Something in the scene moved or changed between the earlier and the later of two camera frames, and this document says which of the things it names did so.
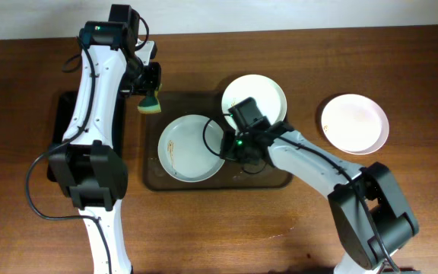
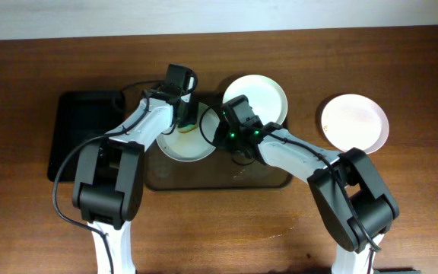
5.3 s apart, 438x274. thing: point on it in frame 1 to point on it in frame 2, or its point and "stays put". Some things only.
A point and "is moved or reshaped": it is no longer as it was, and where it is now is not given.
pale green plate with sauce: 182,150 is moved or reshaped
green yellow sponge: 150,104 is moved or reshaped
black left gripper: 149,84 to 185,114
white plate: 356,123 stays put
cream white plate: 269,97 stays put
